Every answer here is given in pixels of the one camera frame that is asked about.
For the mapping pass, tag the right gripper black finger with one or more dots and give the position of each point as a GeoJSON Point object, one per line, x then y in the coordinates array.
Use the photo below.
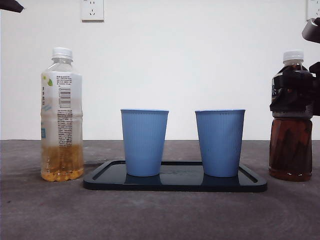
{"type": "Point", "coordinates": [293, 97]}

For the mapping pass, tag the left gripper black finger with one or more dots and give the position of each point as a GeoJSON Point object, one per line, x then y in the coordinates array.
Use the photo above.
{"type": "Point", "coordinates": [12, 6]}

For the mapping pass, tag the dark oolong tea bottle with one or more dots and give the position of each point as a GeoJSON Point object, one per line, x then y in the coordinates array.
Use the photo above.
{"type": "Point", "coordinates": [290, 150]}

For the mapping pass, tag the clear bottle with yellow tea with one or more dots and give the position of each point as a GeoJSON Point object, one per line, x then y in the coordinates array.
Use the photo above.
{"type": "Point", "coordinates": [62, 112]}

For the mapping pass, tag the blue ribbed cup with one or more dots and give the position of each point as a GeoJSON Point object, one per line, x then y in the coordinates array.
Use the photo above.
{"type": "Point", "coordinates": [220, 142]}
{"type": "Point", "coordinates": [143, 142]}

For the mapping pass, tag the dark teal rectangular tray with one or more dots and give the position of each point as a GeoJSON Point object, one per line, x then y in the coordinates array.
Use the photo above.
{"type": "Point", "coordinates": [180, 185]}

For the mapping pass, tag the right wrist grey camera box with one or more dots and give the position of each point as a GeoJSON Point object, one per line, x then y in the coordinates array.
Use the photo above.
{"type": "Point", "coordinates": [312, 32]}

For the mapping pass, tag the white wall socket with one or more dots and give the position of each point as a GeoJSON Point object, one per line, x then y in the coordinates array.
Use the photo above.
{"type": "Point", "coordinates": [312, 7]}
{"type": "Point", "coordinates": [92, 10]}

